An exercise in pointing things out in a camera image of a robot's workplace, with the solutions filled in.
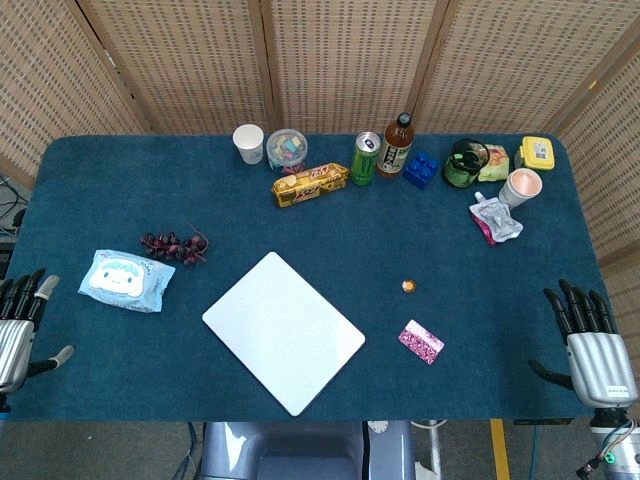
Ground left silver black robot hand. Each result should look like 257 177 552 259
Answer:
0 268 76 396

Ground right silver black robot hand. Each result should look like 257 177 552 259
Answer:
528 278 640 411

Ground pink patterned packet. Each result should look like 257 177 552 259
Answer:
397 319 446 366

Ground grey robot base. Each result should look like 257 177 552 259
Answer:
199 419 416 480

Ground white rectangular board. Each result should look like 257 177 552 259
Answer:
201 251 367 418

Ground light blue wet wipes pack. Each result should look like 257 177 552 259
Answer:
77 249 177 314

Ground silver spout pouch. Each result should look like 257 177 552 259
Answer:
468 191 525 247

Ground dark purple grape bunch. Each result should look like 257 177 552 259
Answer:
139 222 210 268

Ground white cup pink inside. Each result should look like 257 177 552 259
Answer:
497 168 543 211

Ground yellow plastic box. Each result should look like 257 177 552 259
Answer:
513 135 558 172

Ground green snack packet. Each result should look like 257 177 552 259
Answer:
477 143 511 182

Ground black mesh pen holder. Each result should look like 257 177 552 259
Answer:
442 138 492 189

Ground blue toy building block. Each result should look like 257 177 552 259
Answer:
402 151 441 192

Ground brown tea bottle black cap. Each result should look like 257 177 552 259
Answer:
376 111 416 179

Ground dark blue table cloth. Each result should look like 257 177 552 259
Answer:
4 133 636 424

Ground white paper cup blue print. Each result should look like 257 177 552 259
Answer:
232 124 265 166

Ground green energy drink can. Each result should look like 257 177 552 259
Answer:
349 131 382 187

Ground clear plastic jar with clips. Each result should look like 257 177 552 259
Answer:
265 128 309 175

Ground yellow biscuit package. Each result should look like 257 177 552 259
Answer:
271 162 351 209

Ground woven wooden folding screen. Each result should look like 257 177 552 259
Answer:
0 0 640 274

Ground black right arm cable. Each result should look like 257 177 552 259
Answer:
574 422 639 480

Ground dark cables beside table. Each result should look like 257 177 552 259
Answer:
0 174 29 239

